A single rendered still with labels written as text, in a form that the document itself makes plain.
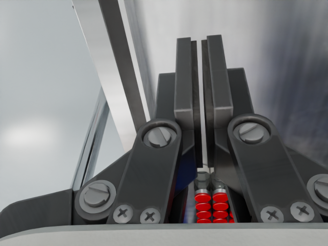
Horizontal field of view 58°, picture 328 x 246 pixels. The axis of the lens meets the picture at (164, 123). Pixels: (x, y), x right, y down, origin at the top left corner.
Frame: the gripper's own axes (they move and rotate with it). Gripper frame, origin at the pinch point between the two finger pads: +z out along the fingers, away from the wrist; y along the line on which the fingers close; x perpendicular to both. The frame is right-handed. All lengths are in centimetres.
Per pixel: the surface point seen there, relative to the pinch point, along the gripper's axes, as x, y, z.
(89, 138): -53, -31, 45
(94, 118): -53, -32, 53
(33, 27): -47, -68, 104
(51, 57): -62, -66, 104
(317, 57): -9.8, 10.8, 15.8
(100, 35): -5.8, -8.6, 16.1
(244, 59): -9.4, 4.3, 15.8
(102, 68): -9.3, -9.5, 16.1
